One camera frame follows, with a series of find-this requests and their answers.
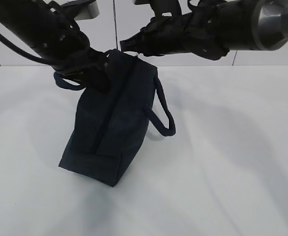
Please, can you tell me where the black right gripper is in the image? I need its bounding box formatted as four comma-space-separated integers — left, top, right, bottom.
120, 9, 230, 60

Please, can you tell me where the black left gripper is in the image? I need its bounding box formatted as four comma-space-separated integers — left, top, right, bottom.
49, 31, 111, 93

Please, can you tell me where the dark navy fabric lunch bag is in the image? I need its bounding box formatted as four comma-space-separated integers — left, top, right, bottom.
59, 49, 176, 187

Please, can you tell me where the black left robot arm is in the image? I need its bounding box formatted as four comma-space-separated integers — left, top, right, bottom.
0, 0, 111, 93

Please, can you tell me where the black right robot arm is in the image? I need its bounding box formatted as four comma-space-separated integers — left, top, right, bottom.
120, 0, 288, 60

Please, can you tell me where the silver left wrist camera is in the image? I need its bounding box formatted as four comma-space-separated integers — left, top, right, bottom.
48, 0, 99, 21

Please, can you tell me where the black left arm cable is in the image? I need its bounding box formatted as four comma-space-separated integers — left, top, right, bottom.
0, 22, 48, 65

